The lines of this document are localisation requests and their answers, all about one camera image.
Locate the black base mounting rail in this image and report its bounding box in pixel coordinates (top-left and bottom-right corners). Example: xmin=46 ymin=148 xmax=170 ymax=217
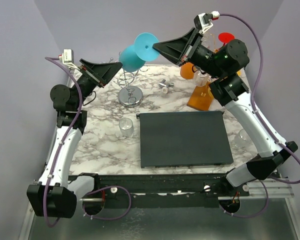
xmin=83 ymin=173 xmax=249 ymax=212

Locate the red plastic wine glass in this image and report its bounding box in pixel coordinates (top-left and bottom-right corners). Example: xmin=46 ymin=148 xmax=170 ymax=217
xmin=218 ymin=32 xmax=235 ymax=46

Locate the blue plastic wine glass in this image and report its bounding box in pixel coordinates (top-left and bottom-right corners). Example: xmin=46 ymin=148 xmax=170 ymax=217
xmin=118 ymin=32 xmax=160 ymax=73

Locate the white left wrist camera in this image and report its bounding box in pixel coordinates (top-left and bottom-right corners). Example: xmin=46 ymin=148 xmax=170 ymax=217
xmin=58 ymin=49 xmax=78 ymax=69

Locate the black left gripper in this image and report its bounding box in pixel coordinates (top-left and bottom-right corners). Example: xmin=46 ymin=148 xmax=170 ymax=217
xmin=72 ymin=59 xmax=122 ymax=110

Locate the clear textured wine glass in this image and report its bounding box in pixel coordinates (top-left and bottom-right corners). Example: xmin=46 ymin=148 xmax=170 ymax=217
xmin=193 ymin=71 xmax=212 ymax=87

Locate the orange plastic wine glass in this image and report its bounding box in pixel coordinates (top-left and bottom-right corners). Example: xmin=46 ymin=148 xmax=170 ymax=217
xmin=180 ymin=62 xmax=197 ymax=80

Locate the clear ribbed wine glass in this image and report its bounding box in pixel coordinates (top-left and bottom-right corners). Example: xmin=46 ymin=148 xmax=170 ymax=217
xmin=118 ymin=118 xmax=134 ymax=137

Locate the dark grey flat box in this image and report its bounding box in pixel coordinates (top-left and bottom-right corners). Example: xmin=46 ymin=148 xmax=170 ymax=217
xmin=136 ymin=110 xmax=234 ymax=168

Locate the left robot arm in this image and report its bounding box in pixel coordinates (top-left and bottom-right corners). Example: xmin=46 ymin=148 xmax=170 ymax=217
xmin=26 ymin=59 xmax=123 ymax=219

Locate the gold wire wooden-base rack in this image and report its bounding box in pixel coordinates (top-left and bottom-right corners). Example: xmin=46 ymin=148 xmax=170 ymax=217
xmin=187 ymin=33 xmax=223 ymax=111

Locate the small chrome metal fitting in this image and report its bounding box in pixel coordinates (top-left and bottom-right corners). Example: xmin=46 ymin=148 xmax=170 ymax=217
xmin=158 ymin=79 xmax=175 ymax=88

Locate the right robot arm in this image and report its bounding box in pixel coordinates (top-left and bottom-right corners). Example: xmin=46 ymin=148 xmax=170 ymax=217
xmin=152 ymin=28 xmax=298 ymax=196

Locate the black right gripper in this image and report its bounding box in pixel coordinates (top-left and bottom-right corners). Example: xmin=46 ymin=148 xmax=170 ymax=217
xmin=152 ymin=27 xmax=224 ymax=79

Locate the chrome wine glass rack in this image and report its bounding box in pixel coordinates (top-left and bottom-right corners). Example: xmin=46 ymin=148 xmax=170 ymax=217
xmin=112 ymin=45 xmax=146 ymax=108

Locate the aluminium extrusion rail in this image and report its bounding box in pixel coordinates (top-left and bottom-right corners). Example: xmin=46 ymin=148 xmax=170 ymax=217
xmin=247 ymin=178 xmax=295 ymax=199

